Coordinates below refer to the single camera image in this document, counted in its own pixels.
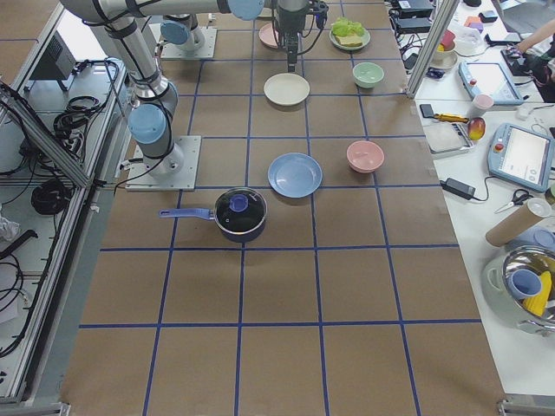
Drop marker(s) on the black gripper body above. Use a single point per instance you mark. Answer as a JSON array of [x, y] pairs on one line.
[[289, 22]]

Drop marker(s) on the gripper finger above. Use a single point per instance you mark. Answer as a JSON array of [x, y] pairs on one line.
[[291, 61]]

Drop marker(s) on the pink plate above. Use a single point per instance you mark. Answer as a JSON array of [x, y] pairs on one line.
[[269, 36]]

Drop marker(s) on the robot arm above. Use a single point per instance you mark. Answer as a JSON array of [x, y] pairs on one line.
[[151, 123], [244, 10]]

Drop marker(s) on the white plate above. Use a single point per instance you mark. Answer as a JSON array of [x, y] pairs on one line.
[[286, 89]]

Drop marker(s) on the green lettuce leaf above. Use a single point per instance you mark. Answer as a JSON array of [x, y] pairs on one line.
[[343, 27]]

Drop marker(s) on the bread slice on plate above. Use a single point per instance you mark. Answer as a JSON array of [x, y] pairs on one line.
[[349, 41]]

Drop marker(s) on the green plate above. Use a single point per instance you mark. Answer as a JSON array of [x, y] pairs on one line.
[[365, 41]]

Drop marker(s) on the green bowl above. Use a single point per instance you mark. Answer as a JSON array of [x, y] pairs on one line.
[[367, 74]]

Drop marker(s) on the blue plate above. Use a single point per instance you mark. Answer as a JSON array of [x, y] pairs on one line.
[[295, 175]]

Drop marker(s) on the pink bowl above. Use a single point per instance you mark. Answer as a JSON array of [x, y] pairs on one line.
[[364, 156]]

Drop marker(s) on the bowl with toy fruit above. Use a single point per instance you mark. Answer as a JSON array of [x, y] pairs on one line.
[[445, 56]]

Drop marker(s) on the blue saucepan with lid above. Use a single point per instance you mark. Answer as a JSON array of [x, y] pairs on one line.
[[240, 214]]

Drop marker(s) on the teach pendant far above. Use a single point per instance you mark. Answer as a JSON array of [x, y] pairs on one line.
[[491, 79]]

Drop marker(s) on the teach pendant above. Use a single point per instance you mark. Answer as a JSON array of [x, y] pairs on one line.
[[521, 156], [491, 79]]

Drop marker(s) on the mango fruit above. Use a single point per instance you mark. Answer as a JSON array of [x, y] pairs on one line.
[[476, 128]]

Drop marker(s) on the black power adapter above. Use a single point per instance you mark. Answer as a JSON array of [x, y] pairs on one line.
[[458, 188]]

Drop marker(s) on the teach pendant near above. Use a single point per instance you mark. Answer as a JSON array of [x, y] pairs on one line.
[[521, 156]]

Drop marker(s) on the scissors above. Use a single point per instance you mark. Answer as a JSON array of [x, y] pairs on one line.
[[519, 197]]

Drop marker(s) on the cardboard tube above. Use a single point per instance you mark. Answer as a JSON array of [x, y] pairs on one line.
[[529, 214]]

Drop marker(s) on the steel mixing bowl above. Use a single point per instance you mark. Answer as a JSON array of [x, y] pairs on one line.
[[529, 280]]

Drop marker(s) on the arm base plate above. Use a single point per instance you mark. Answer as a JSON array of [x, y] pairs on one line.
[[177, 171], [182, 44]]

